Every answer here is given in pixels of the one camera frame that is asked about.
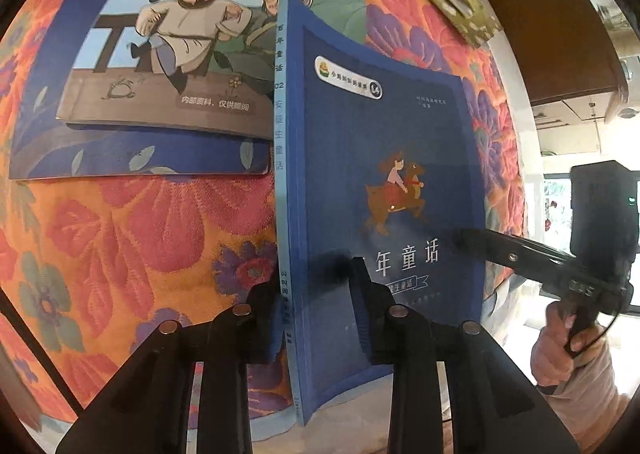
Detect blue fairy tale book 02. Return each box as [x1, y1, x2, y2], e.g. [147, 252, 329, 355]
[273, 0, 485, 424]

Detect right sleeve forearm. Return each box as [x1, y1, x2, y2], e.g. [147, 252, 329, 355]
[544, 340, 630, 453]

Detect right hand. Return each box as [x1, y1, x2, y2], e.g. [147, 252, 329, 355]
[530, 301, 605, 388]

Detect floral orange table mat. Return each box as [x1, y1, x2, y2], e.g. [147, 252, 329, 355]
[1, 0, 525, 404]

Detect dark wooden cabinet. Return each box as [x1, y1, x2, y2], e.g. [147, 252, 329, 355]
[488, 0, 628, 105]

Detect large blue book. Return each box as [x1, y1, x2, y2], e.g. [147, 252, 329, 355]
[9, 0, 272, 180]

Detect light blue cartoon book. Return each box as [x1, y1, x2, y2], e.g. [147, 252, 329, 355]
[56, 0, 364, 140]

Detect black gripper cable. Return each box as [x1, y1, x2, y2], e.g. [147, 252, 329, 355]
[564, 262, 640, 360]

